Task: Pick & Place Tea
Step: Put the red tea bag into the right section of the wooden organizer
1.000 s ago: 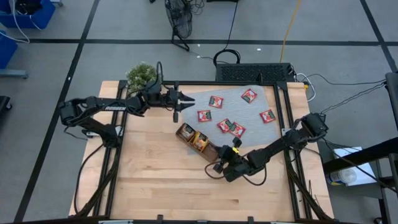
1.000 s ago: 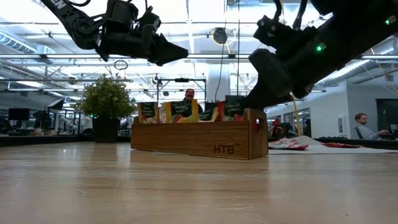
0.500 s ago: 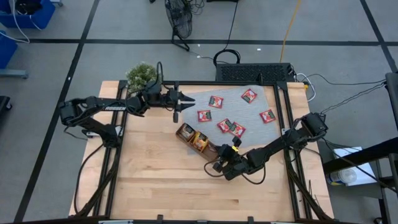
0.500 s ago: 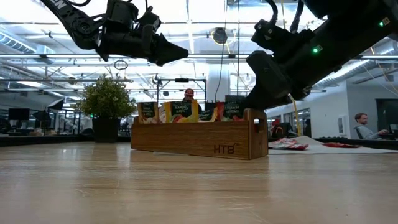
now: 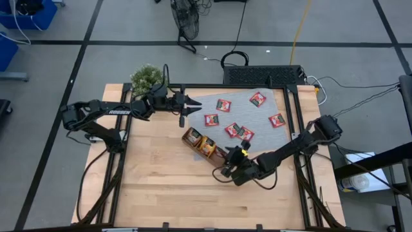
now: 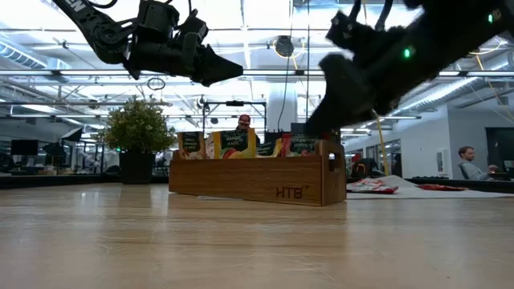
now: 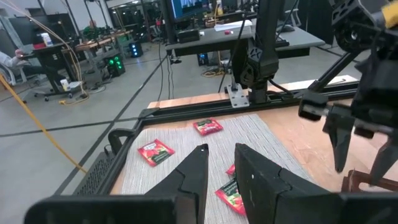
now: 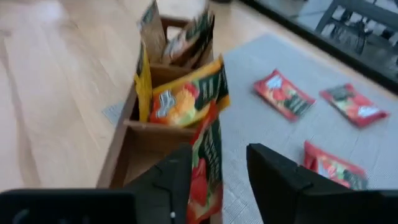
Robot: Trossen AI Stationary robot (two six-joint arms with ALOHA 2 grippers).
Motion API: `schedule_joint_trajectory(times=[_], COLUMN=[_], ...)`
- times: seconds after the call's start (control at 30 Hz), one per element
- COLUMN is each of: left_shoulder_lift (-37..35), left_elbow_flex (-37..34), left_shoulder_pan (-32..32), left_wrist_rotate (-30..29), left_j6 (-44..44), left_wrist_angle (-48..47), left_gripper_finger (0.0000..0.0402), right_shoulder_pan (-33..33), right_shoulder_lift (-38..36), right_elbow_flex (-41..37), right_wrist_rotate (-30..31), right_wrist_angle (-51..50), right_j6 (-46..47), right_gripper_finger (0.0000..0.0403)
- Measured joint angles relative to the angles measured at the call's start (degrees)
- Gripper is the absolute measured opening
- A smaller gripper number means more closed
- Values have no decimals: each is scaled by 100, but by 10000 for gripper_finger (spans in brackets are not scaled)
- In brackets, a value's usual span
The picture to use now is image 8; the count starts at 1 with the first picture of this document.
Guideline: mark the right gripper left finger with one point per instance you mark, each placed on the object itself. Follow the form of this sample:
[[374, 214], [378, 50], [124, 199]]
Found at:
[[164, 193]]

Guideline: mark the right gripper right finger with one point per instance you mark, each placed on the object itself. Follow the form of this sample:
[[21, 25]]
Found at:
[[280, 186]]

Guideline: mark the yellow mango tea bag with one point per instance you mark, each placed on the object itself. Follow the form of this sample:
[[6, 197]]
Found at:
[[143, 84], [186, 102]]

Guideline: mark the brown tea bag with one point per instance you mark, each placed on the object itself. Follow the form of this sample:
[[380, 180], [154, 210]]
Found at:
[[154, 34], [189, 37]]

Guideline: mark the wooden tea box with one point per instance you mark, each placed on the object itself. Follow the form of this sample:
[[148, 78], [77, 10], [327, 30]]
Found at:
[[146, 140]]

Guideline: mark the grey woven placemat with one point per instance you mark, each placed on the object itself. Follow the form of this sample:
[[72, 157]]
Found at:
[[264, 140]]

